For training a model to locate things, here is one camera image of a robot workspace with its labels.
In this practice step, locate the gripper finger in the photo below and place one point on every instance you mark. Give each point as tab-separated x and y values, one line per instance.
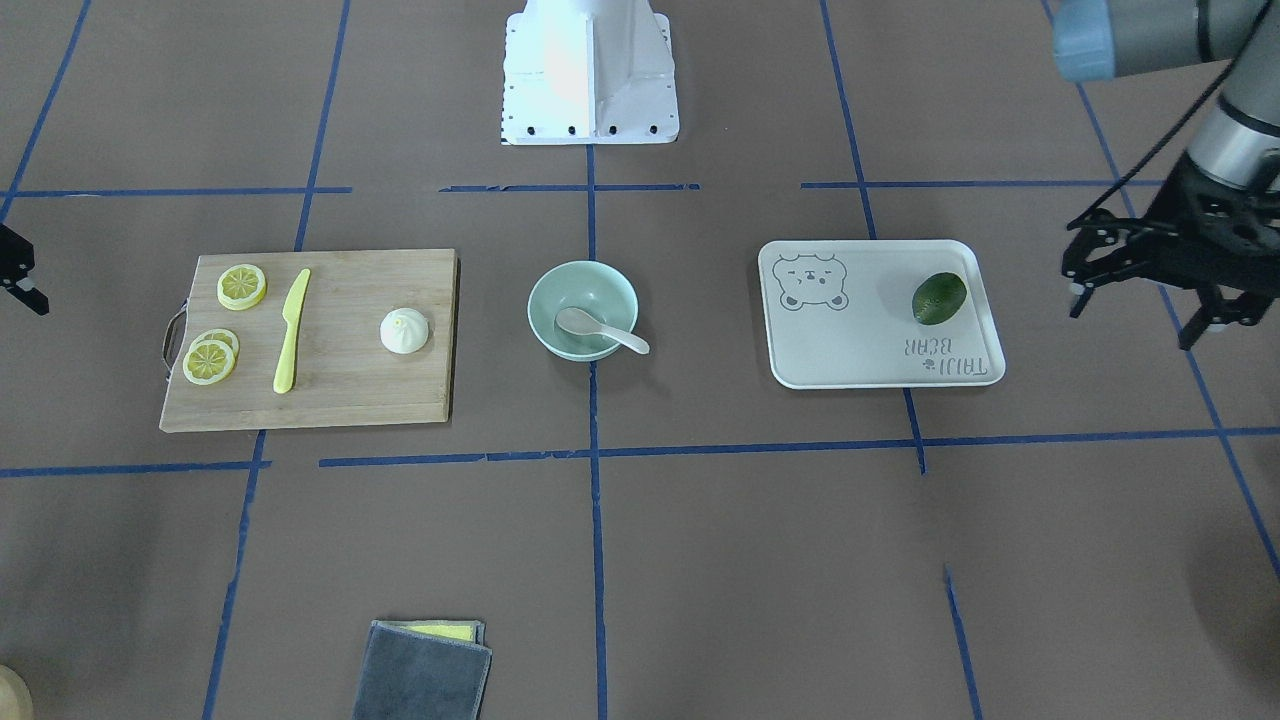
17	261

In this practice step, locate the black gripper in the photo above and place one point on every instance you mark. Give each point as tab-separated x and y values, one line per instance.
1243	232

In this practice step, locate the white steamed bun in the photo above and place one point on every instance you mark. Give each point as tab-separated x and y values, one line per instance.
404	331

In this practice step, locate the grey plastic spoon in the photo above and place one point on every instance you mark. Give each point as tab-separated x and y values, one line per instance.
578	321

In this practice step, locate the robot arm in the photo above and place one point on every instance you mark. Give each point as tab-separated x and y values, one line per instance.
1096	41

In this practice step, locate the mint green bowl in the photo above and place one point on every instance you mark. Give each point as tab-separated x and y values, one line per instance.
599	290

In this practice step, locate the lemon slice back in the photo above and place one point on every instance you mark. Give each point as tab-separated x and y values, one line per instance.
229	338

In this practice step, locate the lemon slice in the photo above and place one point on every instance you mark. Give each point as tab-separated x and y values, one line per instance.
241	287
229	338
208	362

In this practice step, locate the lemon slice front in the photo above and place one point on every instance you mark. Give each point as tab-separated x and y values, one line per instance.
208	362

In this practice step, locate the green avocado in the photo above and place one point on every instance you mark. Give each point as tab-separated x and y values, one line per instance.
938	298

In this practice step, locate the lemon slice top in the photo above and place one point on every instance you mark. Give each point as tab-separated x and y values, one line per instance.
241	287

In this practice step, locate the yellow plastic knife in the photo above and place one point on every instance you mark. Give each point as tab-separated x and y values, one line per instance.
286	365

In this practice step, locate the white bear tray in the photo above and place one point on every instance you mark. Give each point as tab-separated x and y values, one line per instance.
839	314

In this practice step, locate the wooden cutting board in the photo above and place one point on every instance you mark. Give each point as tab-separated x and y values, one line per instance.
344	376

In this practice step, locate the grey and yellow cloth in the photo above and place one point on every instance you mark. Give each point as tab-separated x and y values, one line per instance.
423	669

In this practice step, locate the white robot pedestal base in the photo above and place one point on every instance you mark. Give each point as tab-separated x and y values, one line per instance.
588	73

